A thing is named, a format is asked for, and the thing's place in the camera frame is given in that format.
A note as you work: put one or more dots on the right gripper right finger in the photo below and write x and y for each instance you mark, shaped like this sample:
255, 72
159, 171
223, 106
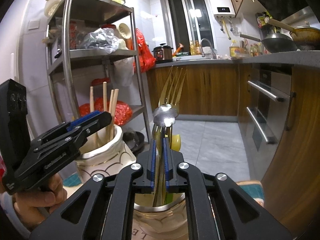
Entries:
216, 206

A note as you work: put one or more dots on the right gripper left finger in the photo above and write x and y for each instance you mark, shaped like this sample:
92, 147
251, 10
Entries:
103, 207

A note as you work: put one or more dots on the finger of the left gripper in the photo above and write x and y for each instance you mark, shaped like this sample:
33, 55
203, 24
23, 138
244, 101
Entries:
83, 119
95, 123

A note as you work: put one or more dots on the wooden chopstick four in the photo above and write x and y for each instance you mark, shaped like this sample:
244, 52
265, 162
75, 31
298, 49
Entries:
112, 108

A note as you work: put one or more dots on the wooden chopstick two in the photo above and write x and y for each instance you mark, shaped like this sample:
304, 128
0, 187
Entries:
105, 96

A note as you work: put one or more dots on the green yellow tulip utensil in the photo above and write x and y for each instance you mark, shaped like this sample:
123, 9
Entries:
168, 198

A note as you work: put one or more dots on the silver metal spoon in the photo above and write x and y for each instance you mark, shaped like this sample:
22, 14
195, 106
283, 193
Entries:
163, 118

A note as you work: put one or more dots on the gold metal fork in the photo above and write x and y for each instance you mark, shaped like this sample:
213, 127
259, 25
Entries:
167, 91

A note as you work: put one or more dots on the yellow tulip handle utensil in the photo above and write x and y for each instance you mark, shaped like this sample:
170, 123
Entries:
175, 142

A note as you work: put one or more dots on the wooden kitchen cabinets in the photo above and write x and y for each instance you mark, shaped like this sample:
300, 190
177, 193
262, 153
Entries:
212, 138

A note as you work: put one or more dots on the kitchen window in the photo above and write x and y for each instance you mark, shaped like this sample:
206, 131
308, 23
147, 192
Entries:
190, 24

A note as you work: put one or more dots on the kitchen faucet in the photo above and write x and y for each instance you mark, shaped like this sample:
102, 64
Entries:
207, 50

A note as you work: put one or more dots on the left hand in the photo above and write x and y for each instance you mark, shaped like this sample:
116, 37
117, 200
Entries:
27, 203

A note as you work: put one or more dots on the red plastic bag lower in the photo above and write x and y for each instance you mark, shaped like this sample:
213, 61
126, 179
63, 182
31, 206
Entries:
123, 111

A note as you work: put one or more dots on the red plastic bag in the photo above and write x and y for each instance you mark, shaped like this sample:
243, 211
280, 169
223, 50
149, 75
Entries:
146, 59
123, 111

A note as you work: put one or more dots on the white floral ceramic utensil holder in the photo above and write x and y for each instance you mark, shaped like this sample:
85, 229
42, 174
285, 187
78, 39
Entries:
108, 160

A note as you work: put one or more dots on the patterned quilted table cloth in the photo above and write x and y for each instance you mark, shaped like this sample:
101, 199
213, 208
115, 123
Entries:
252, 189

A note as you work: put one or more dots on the stainless steel shelf rack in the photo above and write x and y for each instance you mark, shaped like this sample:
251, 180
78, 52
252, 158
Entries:
98, 12

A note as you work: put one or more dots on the red plastic bag upper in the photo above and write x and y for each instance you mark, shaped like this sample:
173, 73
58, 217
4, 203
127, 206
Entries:
146, 59

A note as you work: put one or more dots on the clear plastic bag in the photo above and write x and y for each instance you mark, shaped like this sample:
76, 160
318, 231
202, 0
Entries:
104, 39

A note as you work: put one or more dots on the dark rice cooker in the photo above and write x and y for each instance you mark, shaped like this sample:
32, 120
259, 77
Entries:
163, 53

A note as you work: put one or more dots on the built-in oven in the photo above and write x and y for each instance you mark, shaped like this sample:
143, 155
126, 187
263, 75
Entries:
265, 98

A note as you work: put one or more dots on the yellow oil bottle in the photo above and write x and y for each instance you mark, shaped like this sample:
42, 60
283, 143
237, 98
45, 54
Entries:
234, 49

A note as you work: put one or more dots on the white water heater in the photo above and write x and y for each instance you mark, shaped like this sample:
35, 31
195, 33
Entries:
222, 8

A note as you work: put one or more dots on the black wok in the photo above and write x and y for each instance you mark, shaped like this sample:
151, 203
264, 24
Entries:
275, 43

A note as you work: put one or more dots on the brown frying pan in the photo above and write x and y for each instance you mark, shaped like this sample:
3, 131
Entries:
305, 38

